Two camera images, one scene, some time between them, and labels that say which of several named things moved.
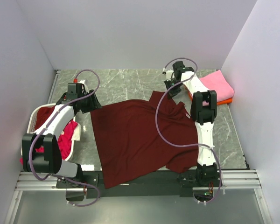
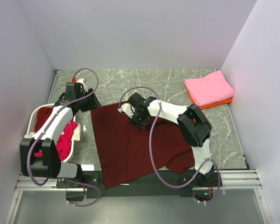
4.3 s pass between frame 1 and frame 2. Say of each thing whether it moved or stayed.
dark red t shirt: stayed
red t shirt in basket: stayed
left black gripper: stayed
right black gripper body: moved
